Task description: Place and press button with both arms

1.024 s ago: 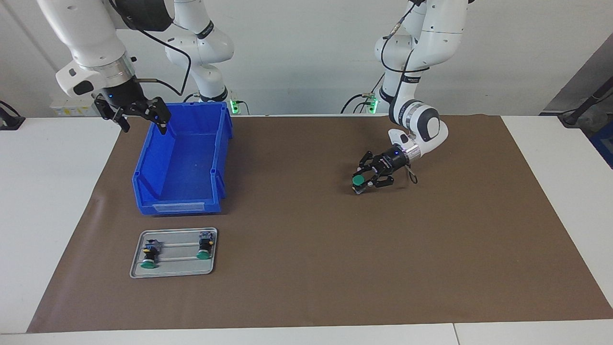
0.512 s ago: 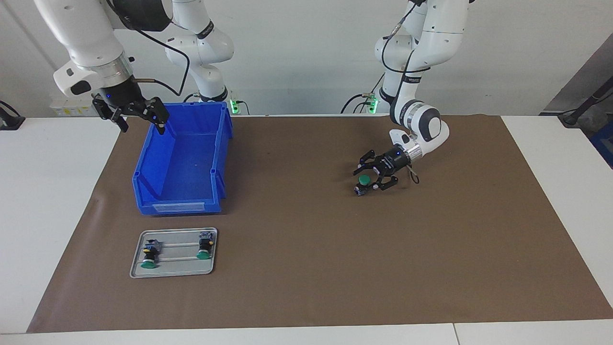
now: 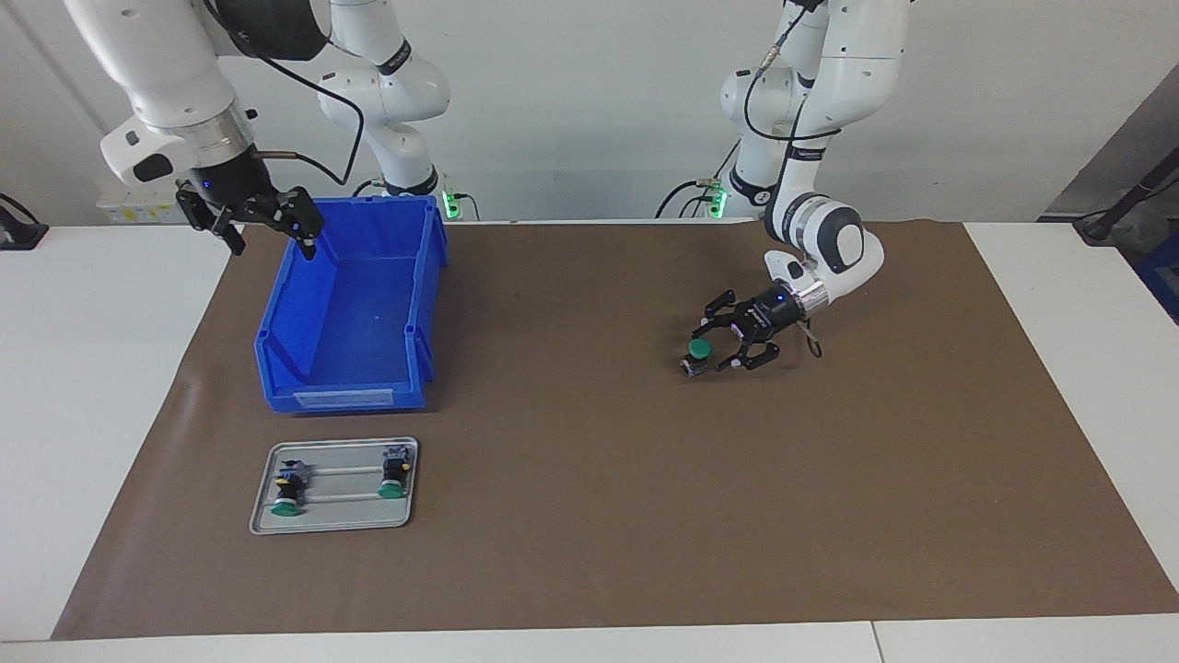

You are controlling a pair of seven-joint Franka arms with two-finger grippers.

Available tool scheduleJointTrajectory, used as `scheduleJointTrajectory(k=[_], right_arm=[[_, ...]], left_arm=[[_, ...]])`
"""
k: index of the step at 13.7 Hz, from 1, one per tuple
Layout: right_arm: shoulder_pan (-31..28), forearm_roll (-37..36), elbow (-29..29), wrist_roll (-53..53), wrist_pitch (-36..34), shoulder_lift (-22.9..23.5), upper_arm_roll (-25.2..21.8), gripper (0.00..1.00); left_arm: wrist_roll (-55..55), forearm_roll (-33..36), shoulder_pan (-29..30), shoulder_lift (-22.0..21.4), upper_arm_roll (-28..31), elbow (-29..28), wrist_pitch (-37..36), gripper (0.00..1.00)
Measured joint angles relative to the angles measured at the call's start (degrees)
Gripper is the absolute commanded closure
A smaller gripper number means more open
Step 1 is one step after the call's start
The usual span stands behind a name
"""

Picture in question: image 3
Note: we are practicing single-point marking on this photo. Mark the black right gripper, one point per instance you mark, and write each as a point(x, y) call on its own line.
point(235, 182)

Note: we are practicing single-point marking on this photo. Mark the blue plastic storage bin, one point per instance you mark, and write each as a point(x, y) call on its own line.
point(359, 313)

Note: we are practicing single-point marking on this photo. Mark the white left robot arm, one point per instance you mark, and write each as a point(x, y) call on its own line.
point(838, 249)

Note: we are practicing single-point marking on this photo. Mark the blue crate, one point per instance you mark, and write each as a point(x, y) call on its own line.
point(1165, 276)

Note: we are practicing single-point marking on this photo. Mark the green push button switch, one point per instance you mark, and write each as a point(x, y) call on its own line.
point(700, 349)

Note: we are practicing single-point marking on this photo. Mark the black tripod stand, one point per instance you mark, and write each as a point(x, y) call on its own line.
point(1096, 230)

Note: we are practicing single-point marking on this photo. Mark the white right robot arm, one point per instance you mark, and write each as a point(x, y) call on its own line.
point(157, 64)

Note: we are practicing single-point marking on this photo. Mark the black clamp stand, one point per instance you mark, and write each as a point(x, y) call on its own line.
point(23, 238)

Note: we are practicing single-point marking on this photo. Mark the brown table mat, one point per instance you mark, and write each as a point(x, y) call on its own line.
point(737, 506)

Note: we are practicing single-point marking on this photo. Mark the green button with white block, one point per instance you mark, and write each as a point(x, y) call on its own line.
point(394, 474)

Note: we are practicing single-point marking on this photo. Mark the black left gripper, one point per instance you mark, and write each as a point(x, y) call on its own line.
point(778, 313)

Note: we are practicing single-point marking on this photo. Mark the green button with yellow band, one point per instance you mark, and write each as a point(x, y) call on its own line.
point(290, 488)

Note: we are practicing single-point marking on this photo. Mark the grey metal tray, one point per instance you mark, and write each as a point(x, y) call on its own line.
point(350, 516)

